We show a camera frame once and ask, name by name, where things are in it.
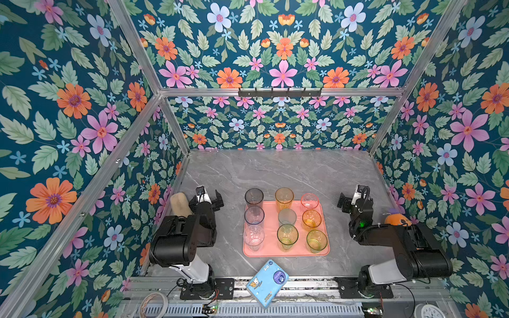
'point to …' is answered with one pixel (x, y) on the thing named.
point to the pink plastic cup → (309, 200)
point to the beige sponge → (180, 205)
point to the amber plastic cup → (311, 218)
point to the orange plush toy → (397, 218)
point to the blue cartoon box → (267, 283)
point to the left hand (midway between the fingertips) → (206, 188)
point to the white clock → (426, 310)
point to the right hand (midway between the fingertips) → (353, 194)
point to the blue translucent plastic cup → (254, 215)
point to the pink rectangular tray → (270, 248)
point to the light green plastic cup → (316, 240)
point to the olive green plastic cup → (287, 236)
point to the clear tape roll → (164, 301)
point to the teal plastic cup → (287, 216)
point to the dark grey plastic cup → (254, 195)
